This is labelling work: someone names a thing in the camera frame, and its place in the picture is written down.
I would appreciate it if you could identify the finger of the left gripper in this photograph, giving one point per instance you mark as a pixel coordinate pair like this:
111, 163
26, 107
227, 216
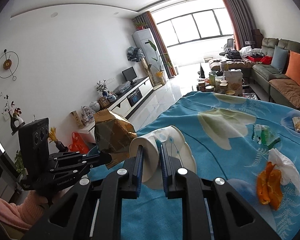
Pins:
96, 160

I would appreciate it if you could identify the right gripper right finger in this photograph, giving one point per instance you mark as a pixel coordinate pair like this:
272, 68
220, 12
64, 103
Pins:
211, 209

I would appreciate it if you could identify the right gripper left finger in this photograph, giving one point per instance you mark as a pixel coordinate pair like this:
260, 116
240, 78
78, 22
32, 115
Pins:
92, 209

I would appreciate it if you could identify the gold foil snack bag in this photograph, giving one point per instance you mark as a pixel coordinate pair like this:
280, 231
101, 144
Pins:
113, 134

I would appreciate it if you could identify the white dotted paper cup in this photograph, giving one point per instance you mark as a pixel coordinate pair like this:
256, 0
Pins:
176, 146

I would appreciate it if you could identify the orange peel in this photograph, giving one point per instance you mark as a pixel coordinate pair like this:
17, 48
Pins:
268, 187

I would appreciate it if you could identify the green white candy wrapper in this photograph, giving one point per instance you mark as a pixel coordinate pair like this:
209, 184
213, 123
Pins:
264, 135

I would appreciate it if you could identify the white tissue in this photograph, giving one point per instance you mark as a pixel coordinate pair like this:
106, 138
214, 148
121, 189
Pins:
289, 172

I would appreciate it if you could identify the pink sleeved left forearm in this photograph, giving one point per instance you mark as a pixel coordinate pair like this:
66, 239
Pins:
22, 216

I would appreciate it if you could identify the person's left hand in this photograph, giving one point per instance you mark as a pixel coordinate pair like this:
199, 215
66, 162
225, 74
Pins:
33, 196

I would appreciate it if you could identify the teal chair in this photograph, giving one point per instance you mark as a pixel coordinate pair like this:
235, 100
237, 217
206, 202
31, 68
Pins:
94, 152

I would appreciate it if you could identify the orange plastic bag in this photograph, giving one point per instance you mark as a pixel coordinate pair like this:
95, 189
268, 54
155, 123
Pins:
78, 144

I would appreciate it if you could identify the black plant stand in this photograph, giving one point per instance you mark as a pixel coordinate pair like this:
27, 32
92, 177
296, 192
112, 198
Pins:
17, 122

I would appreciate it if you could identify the white black tv cabinet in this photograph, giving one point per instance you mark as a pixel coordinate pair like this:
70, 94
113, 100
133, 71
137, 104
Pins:
122, 105

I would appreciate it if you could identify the small black monitor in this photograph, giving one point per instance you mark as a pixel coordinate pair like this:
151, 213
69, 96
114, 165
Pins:
130, 75

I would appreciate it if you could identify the blue floral tablecloth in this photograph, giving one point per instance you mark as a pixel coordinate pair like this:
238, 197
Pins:
219, 131

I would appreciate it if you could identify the cluttered coffee table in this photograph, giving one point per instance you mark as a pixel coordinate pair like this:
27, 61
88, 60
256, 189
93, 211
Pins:
233, 82

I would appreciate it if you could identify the tall green potted plant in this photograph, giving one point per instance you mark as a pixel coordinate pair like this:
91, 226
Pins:
160, 64

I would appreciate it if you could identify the white standing air conditioner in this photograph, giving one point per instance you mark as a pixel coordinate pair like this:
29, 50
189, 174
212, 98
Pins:
141, 38

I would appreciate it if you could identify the green sectional sofa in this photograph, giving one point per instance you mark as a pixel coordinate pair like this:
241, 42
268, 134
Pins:
278, 86

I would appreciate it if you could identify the left orange grey curtain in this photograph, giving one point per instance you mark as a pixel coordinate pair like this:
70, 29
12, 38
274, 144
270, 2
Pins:
147, 21

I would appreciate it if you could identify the orange grey curtain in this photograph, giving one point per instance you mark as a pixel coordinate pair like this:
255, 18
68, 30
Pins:
242, 21
147, 21

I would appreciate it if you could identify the grey-blue cushion far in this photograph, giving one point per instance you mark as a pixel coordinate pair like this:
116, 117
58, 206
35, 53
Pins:
279, 58

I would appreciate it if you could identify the orange cushion far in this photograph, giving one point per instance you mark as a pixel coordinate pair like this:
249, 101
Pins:
293, 70

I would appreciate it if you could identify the large window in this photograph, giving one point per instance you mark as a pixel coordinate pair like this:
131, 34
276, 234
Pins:
196, 26

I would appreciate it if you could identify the right orange grey curtain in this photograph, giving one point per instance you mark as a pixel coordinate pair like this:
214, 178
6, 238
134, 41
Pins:
242, 21

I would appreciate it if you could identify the round wall clock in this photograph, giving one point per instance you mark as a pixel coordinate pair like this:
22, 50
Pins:
9, 63

